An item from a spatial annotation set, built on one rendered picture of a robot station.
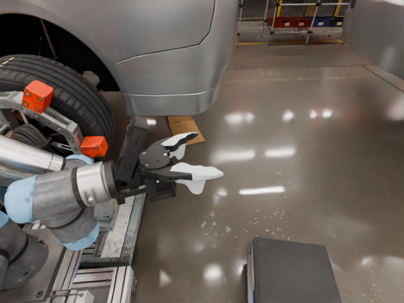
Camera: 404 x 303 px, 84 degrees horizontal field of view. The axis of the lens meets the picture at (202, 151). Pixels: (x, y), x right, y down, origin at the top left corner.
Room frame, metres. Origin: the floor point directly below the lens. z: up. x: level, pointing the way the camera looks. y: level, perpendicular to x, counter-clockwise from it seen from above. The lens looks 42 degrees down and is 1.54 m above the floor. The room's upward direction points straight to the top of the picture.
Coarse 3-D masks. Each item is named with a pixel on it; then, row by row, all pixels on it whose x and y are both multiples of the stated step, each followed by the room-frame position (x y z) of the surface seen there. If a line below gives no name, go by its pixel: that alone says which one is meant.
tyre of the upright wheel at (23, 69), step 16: (0, 64) 0.92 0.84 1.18; (16, 64) 0.93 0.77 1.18; (32, 64) 0.96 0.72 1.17; (48, 64) 0.99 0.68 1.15; (0, 80) 0.82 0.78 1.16; (16, 80) 0.83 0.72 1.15; (32, 80) 0.84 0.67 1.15; (48, 80) 0.89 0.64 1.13; (64, 80) 0.94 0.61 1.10; (80, 80) 1.01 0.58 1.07; (64, 96) 0.84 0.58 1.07; (80, 96) 0.91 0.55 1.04; (96, 96) 1.00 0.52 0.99; (64, 112) 0.83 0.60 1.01; (80, 112) 0.83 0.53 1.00; (96, 112) 0.91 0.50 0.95; (80, 128) 0.83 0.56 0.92; (96, 128) 0.84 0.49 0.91; (112, 128) 0.99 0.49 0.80; (96, 160) 0.83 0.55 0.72
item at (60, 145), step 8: (24, 120) 0.85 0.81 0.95; (32, 120) 0.88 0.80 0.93; (40, 128) 0.85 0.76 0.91; (48, 128) 0.88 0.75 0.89; (48, 136) 0.85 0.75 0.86; (56, 136) 0.89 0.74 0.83; (56, 144) 0.85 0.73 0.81; (64, 144) 0.85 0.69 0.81; (56, 152) 0.85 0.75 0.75; (64, 152) 1.00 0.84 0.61; (72, 152) 1.00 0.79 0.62
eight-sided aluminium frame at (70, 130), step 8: (0, 96) 0.78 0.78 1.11; (8, 96) 0.76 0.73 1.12; (16, 96) 0.76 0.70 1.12; (0, 104) 0.74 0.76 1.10; (8, 104) 0.74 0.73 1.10; (16, 104) 0.74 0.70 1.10; (24, 112) 0.74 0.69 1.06; (32, 112) 0.74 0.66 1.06; (48, 112) 0.79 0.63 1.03; (56, 112) 0.80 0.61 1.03; (40, 120) 0.74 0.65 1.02; (48, 120) 0.74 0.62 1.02; (56, 120) 0.76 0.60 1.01; (64, 120) 0.79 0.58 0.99; (56, 128) 0.74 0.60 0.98; (64, 128) 0.74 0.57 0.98; (72, 128) 0.77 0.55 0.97; (72, 136) 0.74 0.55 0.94; (80, 136) 0.79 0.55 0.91; (72, 144) 0.74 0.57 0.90; (80, 144) 0.76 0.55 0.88; (80, 152) 0.74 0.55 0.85
